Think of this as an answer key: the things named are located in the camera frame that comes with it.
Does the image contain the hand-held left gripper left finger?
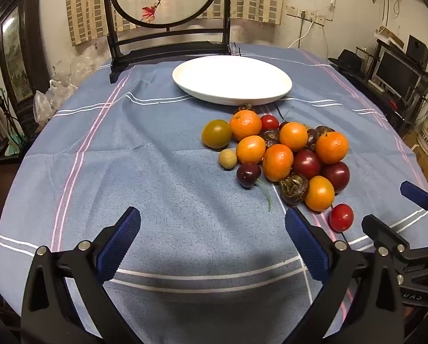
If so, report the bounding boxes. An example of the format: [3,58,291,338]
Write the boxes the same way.
[21,206,143,344]

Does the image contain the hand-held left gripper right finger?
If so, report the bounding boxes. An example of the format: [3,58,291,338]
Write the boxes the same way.
[285,207,406,344]

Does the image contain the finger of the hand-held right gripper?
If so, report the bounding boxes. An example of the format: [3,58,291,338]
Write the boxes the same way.
[362,214,412,259]
[400,181,428,220]

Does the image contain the red cherry tomato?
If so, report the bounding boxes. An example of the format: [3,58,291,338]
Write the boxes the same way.
[329,204,354,233]
[260,114,280,132]

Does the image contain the smooth orange round fruit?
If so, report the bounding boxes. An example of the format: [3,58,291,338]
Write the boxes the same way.
[304,175,335,212]
[279,122,309,152]
[236,135,267,165]

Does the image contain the dark red plum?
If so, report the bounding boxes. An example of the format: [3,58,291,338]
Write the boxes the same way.
[291,148,321,180]
[321,161,351,193]

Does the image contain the dark cherry with stem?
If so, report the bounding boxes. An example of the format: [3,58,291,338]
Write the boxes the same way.
[236,162,274,211]

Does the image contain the tan longan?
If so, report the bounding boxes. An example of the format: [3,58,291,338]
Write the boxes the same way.
[218,149,238,170]

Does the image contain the green yellow tomato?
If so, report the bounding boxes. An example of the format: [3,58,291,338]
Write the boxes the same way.
[201,119,233,150]

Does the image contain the white plate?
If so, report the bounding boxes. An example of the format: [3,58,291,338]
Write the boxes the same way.
[172,56,293,106]

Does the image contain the blue striped tablecloth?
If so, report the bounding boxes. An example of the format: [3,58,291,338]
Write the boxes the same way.
[0,43,428,344]

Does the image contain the black metal rack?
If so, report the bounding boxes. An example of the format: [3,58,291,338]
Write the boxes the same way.
[357,39,428,137]

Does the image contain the computer monitor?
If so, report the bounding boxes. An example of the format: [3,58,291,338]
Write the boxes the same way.
[373,50,423,98]

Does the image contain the black speaker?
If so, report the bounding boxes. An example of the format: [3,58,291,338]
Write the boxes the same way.
[405,35,428,69]

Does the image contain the black hat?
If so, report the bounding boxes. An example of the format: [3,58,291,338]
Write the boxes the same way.
[329,49,366,75]

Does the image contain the cardboard box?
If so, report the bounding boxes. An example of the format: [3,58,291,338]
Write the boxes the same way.
[375,27,405,48]

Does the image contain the clear plastic bags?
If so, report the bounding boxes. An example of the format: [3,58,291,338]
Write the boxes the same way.
[33,45,103,126]

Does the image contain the framed landscape painting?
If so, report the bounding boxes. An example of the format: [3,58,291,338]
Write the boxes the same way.
[0,5,36,103]

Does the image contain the beige checked curtain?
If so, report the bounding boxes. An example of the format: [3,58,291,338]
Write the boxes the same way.
[64,0,286,46]

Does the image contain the white power cable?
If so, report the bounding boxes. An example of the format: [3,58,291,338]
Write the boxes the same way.
[288,21,315,49]

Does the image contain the white wall socket strip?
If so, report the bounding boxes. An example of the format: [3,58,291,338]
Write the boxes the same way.
[300,10,325,24]

